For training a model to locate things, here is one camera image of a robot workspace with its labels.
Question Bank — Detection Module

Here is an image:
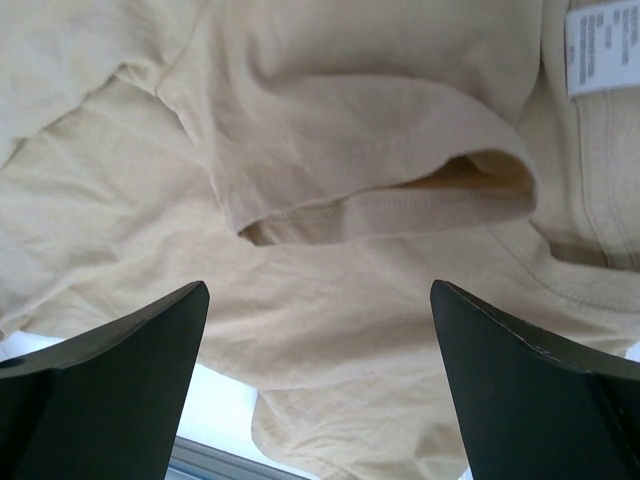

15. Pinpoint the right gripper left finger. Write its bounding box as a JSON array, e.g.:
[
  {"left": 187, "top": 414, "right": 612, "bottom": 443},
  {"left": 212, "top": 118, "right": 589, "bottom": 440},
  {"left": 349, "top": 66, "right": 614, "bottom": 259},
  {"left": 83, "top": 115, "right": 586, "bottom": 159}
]
[{"left": 1, "top": 281, "right": 209, "bottom": 479}]

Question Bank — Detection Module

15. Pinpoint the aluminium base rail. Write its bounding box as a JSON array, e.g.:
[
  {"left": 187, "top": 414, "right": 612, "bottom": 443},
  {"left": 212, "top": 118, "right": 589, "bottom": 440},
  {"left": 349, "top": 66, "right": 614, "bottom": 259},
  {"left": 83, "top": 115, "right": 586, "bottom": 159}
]
[{"left": 166, "top": 437, "right": 316, "bottom": 480}]

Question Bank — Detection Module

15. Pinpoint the beige t shirt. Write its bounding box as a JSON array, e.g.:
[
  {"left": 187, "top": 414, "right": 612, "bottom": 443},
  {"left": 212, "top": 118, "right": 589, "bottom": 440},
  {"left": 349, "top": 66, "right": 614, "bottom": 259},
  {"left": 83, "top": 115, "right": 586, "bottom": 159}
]
[{"left": 1, "top": 1, "right": 639, "bottom": 479}]

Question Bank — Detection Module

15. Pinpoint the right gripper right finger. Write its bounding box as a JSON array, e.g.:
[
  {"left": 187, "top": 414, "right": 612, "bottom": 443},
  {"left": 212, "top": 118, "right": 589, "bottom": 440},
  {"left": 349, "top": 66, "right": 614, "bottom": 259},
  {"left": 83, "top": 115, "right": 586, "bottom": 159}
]
[{"left": 430, "top": 280, "right": 639, "bottom": 479}]

